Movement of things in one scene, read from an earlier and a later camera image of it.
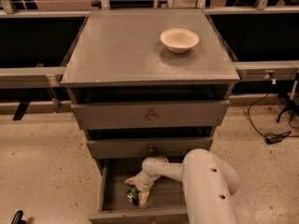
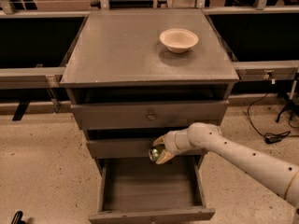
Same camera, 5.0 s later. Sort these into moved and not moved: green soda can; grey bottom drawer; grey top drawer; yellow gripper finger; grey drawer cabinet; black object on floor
Moved: green soda can; yellow gripper finger
Not moved: grey bottom drawer; grey top drawer; black object on floor; grey drawer cabinet
